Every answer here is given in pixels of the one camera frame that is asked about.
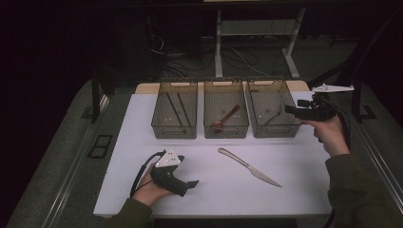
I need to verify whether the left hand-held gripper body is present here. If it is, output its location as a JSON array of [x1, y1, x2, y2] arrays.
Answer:
[[149, 147, 190, 198]]

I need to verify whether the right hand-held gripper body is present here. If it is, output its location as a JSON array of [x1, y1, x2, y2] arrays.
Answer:
[[298, 83, 355, 124]]

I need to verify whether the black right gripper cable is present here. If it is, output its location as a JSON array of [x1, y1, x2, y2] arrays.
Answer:
[[322, 96, 354, 151]]

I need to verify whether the white tablecloth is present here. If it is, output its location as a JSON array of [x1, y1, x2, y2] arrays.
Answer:
[[93, 90, 333, 218]]

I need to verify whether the white metal stand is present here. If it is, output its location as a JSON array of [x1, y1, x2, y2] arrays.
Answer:
[[214, 8, 307, 80]]

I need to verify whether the person's left hand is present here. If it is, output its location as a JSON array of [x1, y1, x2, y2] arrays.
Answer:
[[132, 163, 174, 208]]

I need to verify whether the tangle of floor cables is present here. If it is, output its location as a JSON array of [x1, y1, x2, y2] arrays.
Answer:
[[148, 32, 274, 79]]

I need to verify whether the aluminium floor rail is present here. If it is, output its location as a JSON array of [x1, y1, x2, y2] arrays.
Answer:
[[353, 122, 403, 203], [41, 94, 110, 228]]

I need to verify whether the black chopstick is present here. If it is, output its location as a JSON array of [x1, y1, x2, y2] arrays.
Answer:
[[176, 91, 192, 127], [165, 91, 184, 127]]

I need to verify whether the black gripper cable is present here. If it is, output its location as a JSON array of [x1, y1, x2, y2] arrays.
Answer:
[[322, 96, 354, 151], [129, 150, 166, 199]]

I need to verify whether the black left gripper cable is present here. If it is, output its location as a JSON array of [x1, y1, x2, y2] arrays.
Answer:
[[129, 150, 166, 199]]

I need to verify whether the smoky clear plastic bin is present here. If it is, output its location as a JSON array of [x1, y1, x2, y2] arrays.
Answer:
[[202, 78, 250, 140], [151, 79, 199, 140], [246, 76, 302, 139]]

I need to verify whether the steel table knife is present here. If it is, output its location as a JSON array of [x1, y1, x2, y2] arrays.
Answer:
[[217, 147, 283, 189]]

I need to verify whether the person's right hand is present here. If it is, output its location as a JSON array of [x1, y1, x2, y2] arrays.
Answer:
[[303, 115, 351, 159]]

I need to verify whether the black metal stand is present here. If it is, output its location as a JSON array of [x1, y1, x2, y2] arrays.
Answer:
[[351, 74, 378, 123]]

